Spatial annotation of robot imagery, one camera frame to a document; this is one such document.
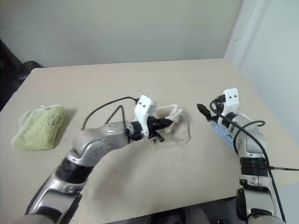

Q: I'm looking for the green folded towel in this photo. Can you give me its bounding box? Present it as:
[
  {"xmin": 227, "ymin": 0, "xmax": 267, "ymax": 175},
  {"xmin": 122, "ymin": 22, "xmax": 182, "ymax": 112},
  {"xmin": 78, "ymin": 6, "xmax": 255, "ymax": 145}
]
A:
[{"xmin": 11, "ymin": 105, "xmax": 66, "ymax": 152}]

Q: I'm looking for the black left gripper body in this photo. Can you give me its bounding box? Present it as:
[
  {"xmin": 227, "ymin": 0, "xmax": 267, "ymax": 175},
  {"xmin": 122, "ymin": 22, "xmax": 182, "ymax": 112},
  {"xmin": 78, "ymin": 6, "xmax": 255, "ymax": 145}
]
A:
[{"xmin": 147, "ymin": 116, "xmax": 165, "ymax": 142}]

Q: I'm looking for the beige cloth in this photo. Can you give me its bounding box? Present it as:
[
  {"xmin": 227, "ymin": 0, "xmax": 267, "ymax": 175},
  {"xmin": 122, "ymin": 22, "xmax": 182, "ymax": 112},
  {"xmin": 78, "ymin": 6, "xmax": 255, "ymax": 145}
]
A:
[{"xmin": 149, "ymin": 104, "xmax": 193, "ymax": 147}]

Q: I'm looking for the dark grey rounded shape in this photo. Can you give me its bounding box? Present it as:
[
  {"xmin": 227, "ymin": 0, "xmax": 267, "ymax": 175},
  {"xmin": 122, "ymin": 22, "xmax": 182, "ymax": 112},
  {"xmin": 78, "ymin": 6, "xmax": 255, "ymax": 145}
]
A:
[{"xmin": 183, "ymin": 207, "xmax": 207, "ymax": 224}]

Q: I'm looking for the black chair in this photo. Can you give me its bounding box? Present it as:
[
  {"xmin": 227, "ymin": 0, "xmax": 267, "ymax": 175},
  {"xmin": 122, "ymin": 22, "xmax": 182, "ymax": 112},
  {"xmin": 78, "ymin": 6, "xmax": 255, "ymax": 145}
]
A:
[{"xmin": 0, "ymin": 38, "xmax": 44, "ymax": 107}]

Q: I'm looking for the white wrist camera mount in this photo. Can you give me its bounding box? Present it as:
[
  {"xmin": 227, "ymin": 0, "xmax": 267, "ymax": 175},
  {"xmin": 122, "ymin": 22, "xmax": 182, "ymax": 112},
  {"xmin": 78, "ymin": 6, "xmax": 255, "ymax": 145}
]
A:
[
  {"xmin": 221, "ymin": 87, "xmax": 241, "ymax": 117},
  {"xmin": 135, "ymin": 95, "xmax": 157, "ymax": 138}
]

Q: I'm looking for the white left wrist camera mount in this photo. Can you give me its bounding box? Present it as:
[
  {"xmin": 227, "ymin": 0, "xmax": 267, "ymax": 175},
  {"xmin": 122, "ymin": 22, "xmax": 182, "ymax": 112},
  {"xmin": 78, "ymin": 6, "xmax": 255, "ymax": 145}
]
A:
[{"xmin": 135, "ymin": 95, "xmax": 157, "ymax": 138}]

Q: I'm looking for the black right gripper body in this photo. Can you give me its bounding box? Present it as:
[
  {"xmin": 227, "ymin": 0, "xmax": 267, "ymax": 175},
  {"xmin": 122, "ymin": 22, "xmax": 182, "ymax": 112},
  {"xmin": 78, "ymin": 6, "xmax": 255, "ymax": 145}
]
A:
[{"xmin": 209, "ymin": 99, "xmax": 227, "ymax": 124}]

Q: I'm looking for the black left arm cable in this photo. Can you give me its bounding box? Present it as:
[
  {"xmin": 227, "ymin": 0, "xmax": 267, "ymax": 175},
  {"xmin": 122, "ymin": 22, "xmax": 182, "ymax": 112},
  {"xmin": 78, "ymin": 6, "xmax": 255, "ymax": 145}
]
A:
[{"xmin": 81, "ymin": 96, "xmax": 139, "ymax": 130}]

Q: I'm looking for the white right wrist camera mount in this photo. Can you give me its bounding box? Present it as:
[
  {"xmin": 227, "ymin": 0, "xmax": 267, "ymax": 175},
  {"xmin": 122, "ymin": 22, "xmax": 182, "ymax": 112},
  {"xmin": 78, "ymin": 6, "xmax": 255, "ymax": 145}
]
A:
[{"xmin": 221, "ymin": 87, "xmax": 241, "ymax": 117}]

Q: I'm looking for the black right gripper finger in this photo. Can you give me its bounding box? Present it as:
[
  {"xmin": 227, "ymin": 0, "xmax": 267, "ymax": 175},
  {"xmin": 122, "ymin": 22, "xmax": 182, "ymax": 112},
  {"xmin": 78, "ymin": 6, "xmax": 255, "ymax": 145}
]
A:
[
  {"xmin": 197, "ymin": 103, "xmax": 213, "ymax": 122},
  {"xmin": 211, "ymin": 95, "xmax": 225, "ymax": 105}
]

